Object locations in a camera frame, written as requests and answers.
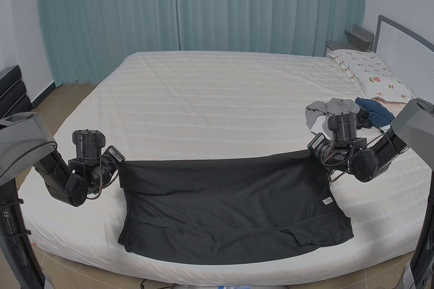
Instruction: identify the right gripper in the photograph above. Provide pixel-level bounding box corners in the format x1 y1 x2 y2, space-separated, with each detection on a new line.
307 133 336 163

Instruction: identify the pink pillow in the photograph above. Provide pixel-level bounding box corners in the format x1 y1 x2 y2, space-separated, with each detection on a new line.
372 96 412 107

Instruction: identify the white printed pillow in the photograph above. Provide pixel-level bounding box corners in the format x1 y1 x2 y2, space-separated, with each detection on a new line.
326 49 413 102

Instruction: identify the black cable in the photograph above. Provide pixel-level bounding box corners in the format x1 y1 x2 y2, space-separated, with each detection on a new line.
86 179 113 201
328 168 344 184
140 278 177 289
0 140 58 180

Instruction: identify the grey bedside table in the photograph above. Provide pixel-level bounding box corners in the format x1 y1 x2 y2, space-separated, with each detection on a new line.
326 24 374 53

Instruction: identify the black T-shirt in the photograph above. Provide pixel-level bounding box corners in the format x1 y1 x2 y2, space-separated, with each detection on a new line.
118 149 354 265

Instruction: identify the pile of clothes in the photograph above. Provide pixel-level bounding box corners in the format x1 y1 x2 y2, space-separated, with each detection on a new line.
305 97 396 135

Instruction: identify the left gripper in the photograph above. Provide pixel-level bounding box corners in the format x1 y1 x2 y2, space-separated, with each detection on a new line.
100 145 125 180

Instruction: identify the black chest of drawers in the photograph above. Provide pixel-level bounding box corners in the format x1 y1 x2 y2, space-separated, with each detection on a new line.
0 65 34 120

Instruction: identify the bed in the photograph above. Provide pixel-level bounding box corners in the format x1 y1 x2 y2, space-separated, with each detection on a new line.
19 14 434 285

